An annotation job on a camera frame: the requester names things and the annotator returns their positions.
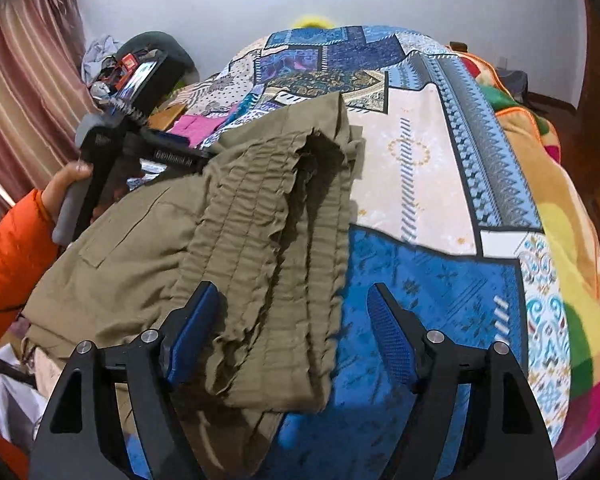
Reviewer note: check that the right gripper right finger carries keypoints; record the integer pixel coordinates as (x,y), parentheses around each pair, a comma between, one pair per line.
(504,436)

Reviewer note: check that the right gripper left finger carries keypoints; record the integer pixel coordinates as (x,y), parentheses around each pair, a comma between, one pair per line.
(81,436)

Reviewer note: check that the olive green pants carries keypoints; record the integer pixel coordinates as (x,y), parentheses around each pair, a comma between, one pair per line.
(267,222)

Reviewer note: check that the person left hand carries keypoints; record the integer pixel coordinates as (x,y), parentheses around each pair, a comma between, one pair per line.
(54,194)

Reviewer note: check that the wooden carved board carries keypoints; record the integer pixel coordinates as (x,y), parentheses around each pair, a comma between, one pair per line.
(164,119)

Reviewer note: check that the orange box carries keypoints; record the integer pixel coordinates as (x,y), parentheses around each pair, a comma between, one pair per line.
(125,70)

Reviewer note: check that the light grey clothes pile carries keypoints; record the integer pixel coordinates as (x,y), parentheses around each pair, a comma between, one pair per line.
(95,54)

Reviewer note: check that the striped pink curtain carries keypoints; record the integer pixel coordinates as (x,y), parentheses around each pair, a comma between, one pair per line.
(42,94)

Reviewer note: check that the pink folded garment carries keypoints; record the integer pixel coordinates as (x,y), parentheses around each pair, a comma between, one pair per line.
(196,128)

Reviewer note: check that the orange jacket left sleeve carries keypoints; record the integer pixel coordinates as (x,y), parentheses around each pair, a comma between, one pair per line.
(26,252)

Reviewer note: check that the yellow fluffy object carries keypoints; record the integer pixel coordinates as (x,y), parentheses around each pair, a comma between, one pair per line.
(313,21)

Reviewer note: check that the orange multicolour fleece blanket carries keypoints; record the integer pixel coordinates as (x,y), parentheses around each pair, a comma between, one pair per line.
(573,243)

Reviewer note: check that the blue patchwork bedspread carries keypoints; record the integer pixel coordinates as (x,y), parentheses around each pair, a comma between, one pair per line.
(446,214)

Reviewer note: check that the brown wooden door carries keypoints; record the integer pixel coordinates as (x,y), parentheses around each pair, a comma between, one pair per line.
(589,107)

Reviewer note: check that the dark grey bag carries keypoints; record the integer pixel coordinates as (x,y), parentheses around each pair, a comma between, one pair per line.
(516,82)

